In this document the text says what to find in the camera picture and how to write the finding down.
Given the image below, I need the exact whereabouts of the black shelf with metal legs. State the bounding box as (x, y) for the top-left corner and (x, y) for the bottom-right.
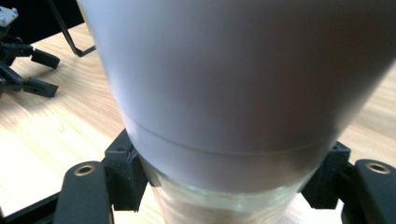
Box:
(46, 0), (97, 58)

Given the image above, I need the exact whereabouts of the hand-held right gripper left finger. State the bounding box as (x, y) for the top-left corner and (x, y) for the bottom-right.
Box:
(104, 129), (163, 213)

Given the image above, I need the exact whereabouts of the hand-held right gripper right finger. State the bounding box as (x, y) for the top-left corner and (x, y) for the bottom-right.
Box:
(300, 141), (352, 210)

